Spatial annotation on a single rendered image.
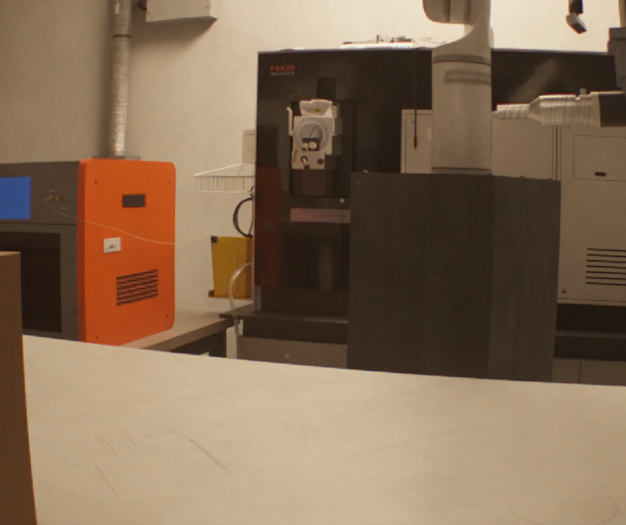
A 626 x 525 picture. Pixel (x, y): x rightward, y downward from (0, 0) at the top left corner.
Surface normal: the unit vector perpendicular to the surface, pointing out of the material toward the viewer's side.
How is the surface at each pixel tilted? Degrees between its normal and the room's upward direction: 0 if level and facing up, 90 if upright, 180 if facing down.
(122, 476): 0
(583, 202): 90
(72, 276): 90
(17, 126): 90
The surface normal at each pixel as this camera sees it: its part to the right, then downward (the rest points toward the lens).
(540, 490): 0.02, -0.99
